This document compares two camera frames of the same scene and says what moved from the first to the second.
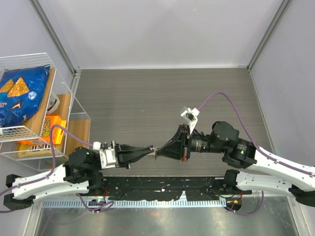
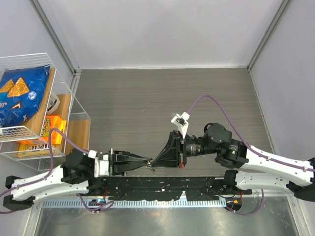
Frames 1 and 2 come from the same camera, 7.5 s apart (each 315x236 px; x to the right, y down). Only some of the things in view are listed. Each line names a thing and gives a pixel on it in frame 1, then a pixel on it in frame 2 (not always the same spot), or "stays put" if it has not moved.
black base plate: x=171 y=188 stays put
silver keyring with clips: x=152 y=155 -> x=148 y=165
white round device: x=54 y=102 stays put
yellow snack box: x=34 y=150 stays put
